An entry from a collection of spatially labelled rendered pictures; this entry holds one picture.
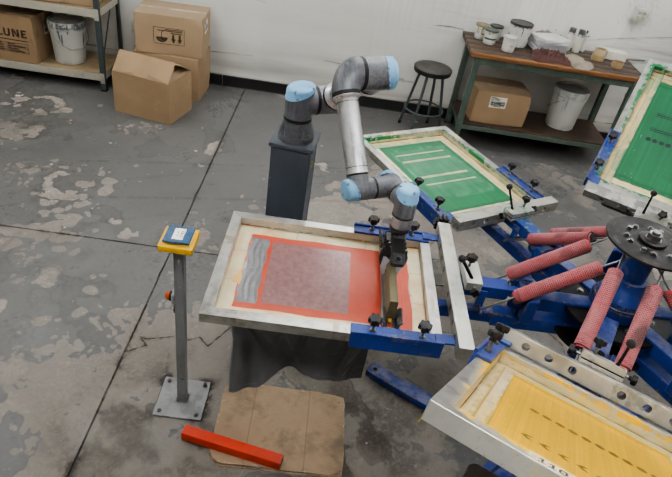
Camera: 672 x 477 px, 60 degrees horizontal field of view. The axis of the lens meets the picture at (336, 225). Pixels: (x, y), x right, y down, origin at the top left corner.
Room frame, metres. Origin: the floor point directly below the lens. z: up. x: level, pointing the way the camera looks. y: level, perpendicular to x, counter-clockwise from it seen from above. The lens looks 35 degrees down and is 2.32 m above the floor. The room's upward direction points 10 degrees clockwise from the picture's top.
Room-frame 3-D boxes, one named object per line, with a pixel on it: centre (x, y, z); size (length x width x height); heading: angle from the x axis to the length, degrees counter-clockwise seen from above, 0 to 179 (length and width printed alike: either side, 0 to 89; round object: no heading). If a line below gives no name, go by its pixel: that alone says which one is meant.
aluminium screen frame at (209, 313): (1.61, 0.00, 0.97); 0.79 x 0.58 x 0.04; 93
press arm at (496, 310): (1.63, -0.43, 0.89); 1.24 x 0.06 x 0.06; 93
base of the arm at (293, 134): (2.18, 0.23, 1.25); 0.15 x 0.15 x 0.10
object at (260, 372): (1.40, 0.05, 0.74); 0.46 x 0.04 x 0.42; 93
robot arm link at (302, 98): (2.19, 0.22, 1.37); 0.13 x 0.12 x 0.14; 118
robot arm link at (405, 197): (1.64, -0.21, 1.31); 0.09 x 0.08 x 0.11; 28
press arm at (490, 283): (1.63, -0.56, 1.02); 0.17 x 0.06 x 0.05; 93
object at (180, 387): (1.70, 0.57, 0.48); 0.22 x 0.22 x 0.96; 3
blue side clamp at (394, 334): (1.34, -0.25, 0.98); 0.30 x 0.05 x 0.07; 93
